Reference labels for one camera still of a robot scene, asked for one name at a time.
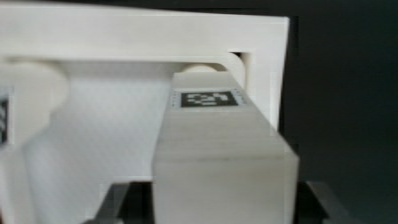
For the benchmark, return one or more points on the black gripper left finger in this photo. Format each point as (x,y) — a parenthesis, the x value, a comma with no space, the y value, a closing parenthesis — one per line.
(127,205)

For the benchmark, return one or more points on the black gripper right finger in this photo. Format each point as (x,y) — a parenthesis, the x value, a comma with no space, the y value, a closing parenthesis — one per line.
(319,209)

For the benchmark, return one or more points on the white desk leg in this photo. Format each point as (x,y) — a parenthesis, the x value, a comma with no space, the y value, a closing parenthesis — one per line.
(225,164)
(35,89)

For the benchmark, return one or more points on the white desk top panel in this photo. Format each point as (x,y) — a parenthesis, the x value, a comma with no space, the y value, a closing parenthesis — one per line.
(122,48)

